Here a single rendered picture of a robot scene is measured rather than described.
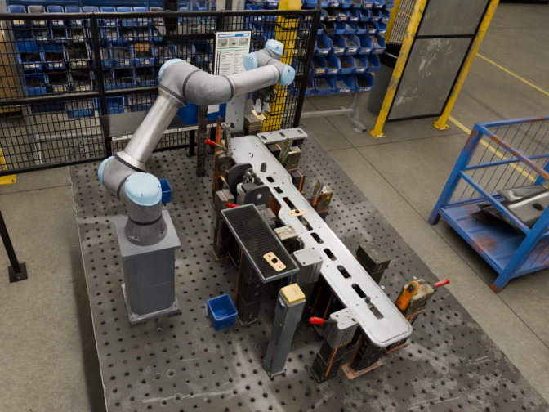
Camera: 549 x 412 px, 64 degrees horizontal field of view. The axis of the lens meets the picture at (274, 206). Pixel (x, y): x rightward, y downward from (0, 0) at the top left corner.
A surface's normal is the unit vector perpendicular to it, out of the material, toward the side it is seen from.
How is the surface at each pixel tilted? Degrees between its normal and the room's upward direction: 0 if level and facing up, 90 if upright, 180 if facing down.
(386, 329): 0
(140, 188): 8
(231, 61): 90
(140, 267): 90
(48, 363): 0
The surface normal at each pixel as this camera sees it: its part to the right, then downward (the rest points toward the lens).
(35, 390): 0.14, -0.76
